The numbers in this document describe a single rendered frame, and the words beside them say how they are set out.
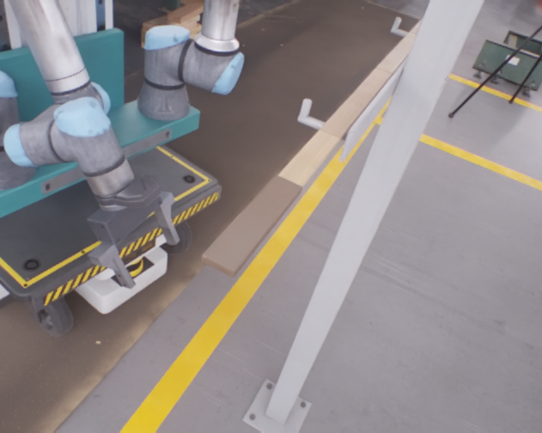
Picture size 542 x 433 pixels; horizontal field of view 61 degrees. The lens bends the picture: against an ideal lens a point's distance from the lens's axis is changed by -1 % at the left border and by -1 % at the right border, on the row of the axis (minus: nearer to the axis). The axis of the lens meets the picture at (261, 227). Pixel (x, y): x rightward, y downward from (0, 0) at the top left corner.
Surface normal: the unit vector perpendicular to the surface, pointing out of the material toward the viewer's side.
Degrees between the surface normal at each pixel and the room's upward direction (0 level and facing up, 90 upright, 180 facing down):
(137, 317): 0
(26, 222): 0
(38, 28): 83
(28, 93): 90
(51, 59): 83
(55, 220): 0
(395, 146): 90
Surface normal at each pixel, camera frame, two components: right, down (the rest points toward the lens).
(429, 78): -0.44, 0.54
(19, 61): 0.78, 0.51
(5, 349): 0.18, -0.73
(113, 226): 0.83, 0.15
